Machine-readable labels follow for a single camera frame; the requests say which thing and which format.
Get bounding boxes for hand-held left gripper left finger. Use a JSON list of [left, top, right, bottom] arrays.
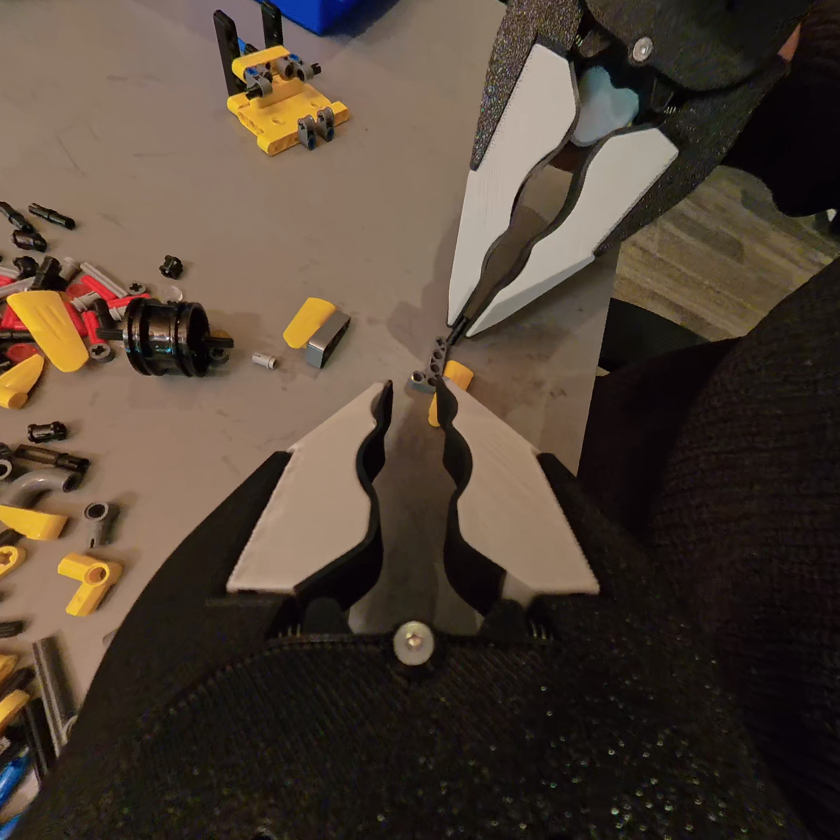
[[226, 379, 395, 618]]

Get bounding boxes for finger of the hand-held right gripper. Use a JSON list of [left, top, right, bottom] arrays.
[[446, 42, 581, 329], [463, 125, 681, 339]]

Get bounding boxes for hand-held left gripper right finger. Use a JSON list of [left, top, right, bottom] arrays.
[[433, 379, 601, 618]]

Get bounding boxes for grey angled beam with holes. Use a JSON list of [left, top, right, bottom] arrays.
[[403, 336, 454, 396]]

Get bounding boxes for yellow elbow toy connector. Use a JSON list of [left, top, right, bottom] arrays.
[[58, 553, 124, 616]]

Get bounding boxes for person's right forearm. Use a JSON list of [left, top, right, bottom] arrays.
[[722, 0, 840, 217]]

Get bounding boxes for blue plastic bin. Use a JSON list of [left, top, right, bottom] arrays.
[[271, 0, 508, 37]]

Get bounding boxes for grey toy connector with hole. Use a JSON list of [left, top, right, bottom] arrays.
[[84, 502, 121, 549]]

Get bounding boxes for black toy wheel hub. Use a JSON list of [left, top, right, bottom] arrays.
[[97, 298, 235, 379]]

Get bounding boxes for person's black knit sweater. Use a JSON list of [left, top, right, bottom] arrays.
[[577, 259, 840, 840]]

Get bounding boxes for yellow toy block assembly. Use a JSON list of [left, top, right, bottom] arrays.
[[213, 0, 352, 157]]

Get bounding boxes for small yellow toy panel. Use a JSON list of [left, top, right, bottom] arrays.
[[0, 504, 68, 541]]

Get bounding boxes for grey curved toy pipe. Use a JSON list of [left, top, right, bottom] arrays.
[[10, 469, 67, 509]]

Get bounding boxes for large yellow toy panel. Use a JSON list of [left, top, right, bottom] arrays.
[[7, 290, 90, 374]]

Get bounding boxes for pile of toy building parts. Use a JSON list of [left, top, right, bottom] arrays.
[[0, 200, 152, 815]]

